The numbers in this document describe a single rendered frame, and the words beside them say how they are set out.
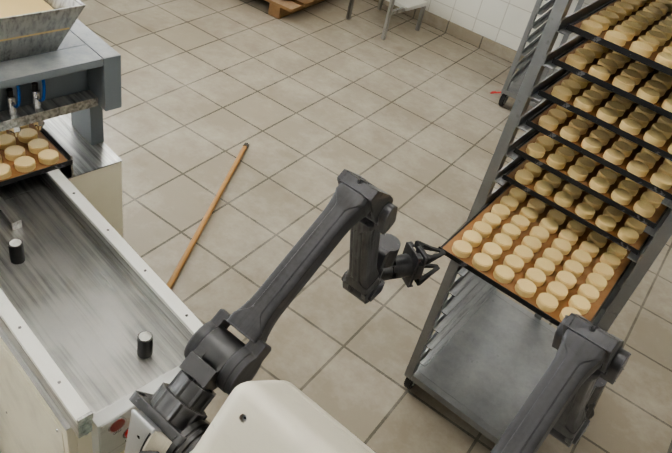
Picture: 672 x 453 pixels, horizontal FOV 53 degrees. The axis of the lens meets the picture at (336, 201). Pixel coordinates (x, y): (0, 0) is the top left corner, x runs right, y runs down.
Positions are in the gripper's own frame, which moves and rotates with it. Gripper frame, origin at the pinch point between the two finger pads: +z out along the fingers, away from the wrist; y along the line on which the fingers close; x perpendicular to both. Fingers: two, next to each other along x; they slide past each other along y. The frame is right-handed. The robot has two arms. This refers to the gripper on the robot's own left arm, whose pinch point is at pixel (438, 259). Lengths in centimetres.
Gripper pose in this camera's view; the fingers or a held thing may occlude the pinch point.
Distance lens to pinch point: 170.6
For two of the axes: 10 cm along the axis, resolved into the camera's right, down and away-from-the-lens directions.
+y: 1.8, -7.7, -6.2
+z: 9.1, -1.0, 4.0
